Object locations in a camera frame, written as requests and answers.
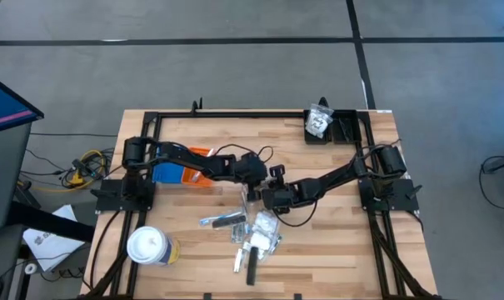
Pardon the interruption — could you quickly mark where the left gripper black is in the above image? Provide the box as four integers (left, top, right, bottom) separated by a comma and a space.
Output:
236, 152, 270, 203

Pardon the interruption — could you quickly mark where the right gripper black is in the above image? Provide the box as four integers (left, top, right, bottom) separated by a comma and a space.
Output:
257, 179, 309, 212

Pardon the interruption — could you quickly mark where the black plastic bin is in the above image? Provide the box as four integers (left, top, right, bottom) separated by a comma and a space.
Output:
330, 108, 363, 146
303, 109, 332, 147

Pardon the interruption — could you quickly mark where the orange plastic basket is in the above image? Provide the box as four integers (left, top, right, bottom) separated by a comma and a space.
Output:
179, 146, 216, 188

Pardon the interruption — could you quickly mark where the blue plastic basket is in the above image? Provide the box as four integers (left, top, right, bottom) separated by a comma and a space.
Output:
150, 161, 185, 186

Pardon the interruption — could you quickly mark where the white-lidded wipes canister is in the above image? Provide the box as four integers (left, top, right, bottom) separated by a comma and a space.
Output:
126, 225, 181, 267

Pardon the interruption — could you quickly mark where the black stand bar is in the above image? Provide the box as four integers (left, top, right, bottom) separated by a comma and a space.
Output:
5, 202, 97, 243

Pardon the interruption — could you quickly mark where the white paper sheet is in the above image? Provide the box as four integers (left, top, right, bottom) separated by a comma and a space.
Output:
22, 203, 87, 273

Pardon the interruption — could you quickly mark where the blue monitor screen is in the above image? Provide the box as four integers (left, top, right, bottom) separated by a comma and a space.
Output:
0, 70, 45, 137

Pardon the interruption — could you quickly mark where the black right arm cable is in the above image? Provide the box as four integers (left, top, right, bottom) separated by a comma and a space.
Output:
272, 199, 319, 228

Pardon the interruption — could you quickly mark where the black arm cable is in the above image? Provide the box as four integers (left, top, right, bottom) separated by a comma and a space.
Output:
209, 142, 277, 167
272, 199, 319, 228

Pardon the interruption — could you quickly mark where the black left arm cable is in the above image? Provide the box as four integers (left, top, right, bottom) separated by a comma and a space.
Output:
209, 142, 277, 167

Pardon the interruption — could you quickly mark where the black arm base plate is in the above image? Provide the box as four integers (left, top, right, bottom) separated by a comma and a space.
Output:
90, 178, 156, 213
358, 177, 423, 213

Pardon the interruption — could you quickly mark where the yellow cable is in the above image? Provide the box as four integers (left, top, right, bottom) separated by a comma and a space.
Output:
28, 148, 111, 193

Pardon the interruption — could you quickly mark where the black floor cable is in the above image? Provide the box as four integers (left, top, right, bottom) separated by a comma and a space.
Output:
29, 132, 119, 138
477, 153, 504, 212

